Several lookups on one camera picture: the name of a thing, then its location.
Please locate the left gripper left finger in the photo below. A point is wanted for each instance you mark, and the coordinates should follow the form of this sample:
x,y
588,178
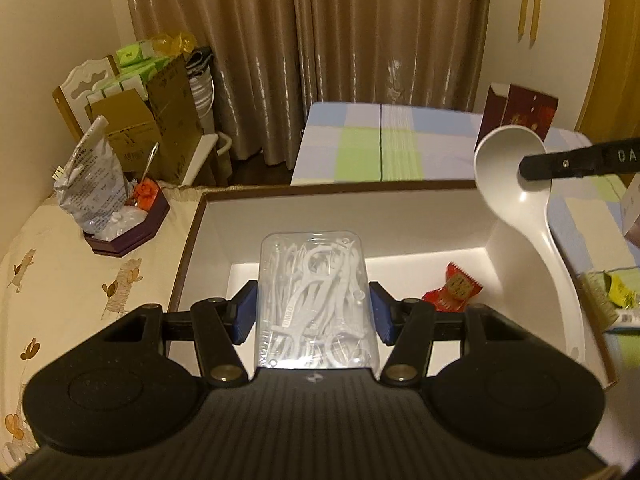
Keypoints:
x,y
219,325

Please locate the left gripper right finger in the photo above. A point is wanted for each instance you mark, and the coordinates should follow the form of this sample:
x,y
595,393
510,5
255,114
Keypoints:
x,y
407,326

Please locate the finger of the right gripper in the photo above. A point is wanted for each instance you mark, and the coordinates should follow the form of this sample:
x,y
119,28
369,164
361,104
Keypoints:
x,y
616,157

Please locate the clear floss pick box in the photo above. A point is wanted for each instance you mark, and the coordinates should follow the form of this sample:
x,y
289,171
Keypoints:
x,y
313,305

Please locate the white plastic ladle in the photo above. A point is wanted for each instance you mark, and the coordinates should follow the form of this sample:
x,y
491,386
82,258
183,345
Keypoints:
x,y
523,205

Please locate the white product box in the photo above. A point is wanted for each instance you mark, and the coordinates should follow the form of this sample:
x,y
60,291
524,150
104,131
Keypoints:
x,y
630,205

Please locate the red snack packet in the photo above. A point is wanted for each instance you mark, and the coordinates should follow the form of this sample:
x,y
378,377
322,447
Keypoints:
x,y
459,289

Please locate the large white cardboard box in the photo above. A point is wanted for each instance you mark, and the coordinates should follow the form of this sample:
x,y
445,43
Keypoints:
x,y
409,232

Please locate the red gift box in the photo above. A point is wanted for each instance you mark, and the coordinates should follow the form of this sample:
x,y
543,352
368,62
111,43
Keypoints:
x,y
510,104

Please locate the dark hexagonal tray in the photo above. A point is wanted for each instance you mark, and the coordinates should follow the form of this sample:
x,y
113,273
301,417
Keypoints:
x,y
134,224

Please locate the yellow snack packet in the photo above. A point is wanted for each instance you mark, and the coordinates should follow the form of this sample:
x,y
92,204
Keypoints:
x,y
619,293

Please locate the large white tube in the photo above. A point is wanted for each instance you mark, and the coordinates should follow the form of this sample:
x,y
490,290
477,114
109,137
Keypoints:
x,y
626,321

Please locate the silver plastic bag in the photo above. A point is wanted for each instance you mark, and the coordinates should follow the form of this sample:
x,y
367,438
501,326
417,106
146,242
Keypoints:
x,y
92,186

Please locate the checkered tablecloth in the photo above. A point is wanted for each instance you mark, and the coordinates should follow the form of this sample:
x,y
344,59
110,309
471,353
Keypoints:
x,y
345,143

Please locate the brown cardboard boxes pile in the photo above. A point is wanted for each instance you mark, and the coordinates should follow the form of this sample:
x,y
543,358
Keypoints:
x,y
153,122

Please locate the white wooden chair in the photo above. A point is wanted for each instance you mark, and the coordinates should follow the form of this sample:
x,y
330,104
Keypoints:
x,y
71,97

